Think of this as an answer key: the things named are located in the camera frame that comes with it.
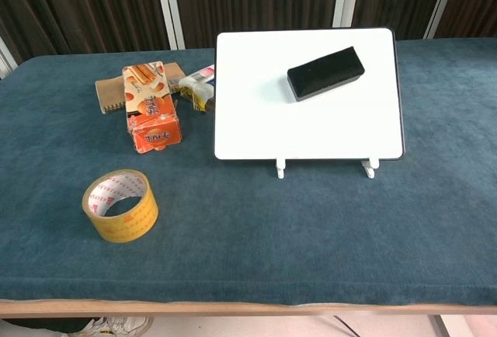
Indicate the brown spiral notebook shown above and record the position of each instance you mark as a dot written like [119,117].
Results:
[110,94]

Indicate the white board with stand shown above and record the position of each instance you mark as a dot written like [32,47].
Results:
[303,119]

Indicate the yellow packing tape roll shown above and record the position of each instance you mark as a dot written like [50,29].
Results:
[132,220]

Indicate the blue table cloth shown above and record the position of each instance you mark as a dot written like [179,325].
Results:
[233,244]

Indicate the orange snack box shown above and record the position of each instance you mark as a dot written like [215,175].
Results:
[149,108]

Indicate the white sneaker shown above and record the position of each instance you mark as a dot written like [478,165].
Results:
[120,325]

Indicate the black whiteboard eraser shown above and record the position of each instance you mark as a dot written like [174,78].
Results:
[326,73]

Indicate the white red blue packet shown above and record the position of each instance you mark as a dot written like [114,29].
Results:
[204,74]

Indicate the yellow white plastic packet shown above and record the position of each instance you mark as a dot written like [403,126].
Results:
[198,94]

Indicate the grey table leg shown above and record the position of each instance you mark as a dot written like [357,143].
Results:
[438,327]

